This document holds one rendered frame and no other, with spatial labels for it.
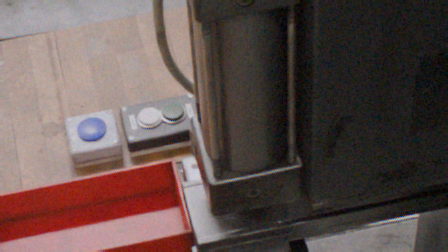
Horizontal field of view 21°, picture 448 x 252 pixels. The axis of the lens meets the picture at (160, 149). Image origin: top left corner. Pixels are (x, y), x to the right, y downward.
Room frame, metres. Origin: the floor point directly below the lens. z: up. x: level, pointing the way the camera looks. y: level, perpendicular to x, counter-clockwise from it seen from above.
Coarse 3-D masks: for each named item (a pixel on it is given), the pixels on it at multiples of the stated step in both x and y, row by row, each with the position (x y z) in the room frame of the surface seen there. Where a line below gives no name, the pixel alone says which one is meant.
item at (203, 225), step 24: (192, 168) 0.81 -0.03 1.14; (192, 192) 0.74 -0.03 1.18; (408, 192) 0.72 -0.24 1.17; (432, 192) 0.70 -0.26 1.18; (192, 216) 0.71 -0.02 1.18; (240, 216) 0.71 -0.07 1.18; (264, 216) 0.70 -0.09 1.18; (288, 216) 0.70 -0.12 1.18; (312, 216) 0.69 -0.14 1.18; (336, 216) 0.69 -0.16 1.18; (360, 216) 0.69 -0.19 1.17; (384, 216) 0.70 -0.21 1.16; (216, 240) 0.68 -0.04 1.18; (240, 240) 0.68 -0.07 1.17; (264, 240) 0.68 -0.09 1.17; (288, 240) 0.69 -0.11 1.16
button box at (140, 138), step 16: (176, 96) 1.11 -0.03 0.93; (192, 96) 1.11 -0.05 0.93; (128, 112) 1.09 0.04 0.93; (160, 112) 1.08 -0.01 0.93; (192, 112) 1.08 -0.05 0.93; (128, 128) 1.07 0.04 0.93; (144, 128) 1.06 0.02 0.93; (160, 128) 1.06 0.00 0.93; (176, 128) 1.05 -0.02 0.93; (128, 144) 1.04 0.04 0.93; (144, 144) 1.04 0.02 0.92; (160, 144) 1.04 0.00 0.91; (176, 144) 1.05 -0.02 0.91
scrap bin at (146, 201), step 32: (32, 192) 0.96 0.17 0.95; (64, 192) 0.96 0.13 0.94; (96, 192) 0.96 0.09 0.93; (128, 192) 0.97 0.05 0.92; (160, 192) 0.97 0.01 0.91; (0, 224) 0.95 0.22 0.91; (32, 224) 0.94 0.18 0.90; (64, 224) 0.94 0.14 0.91; (96, 224) 0.93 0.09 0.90; (128, 224) 0.92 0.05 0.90; (160, 224) 0.92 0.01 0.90
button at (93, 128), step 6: (84, 120) 1.08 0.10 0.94; (90, 120) 1.08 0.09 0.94; (96, 120) 1.08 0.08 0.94; (102, 120) 1.08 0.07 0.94; (78, 126) 1.08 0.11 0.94; (84, 126) 1.07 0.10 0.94; (90, 126) 1.07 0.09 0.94; (96, 126) 1.07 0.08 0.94; (102, 126) 1.07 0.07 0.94; (78, 132) 1.06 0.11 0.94; (84, 132) 1.06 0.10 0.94; (90, 132) 1.06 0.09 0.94; (96, 132) 1.06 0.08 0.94; (102, 132) 1.06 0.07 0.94; (84, 138) 1.05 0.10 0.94; (90, 138) 1.05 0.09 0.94; (96, 138) 1.05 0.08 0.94
